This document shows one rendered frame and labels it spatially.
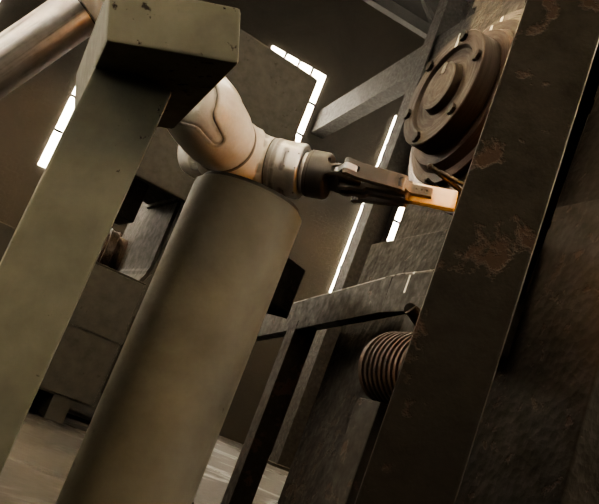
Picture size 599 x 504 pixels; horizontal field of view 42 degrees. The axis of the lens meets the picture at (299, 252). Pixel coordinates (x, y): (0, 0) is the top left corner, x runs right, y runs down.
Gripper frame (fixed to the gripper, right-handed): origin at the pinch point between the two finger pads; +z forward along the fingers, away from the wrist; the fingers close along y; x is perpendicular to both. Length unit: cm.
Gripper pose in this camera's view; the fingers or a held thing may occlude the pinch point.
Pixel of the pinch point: (433, 197)
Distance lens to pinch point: 119.2
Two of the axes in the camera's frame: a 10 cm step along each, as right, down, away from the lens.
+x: 2.7, -9.3, 2.5
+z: 9.4, 2.1, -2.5
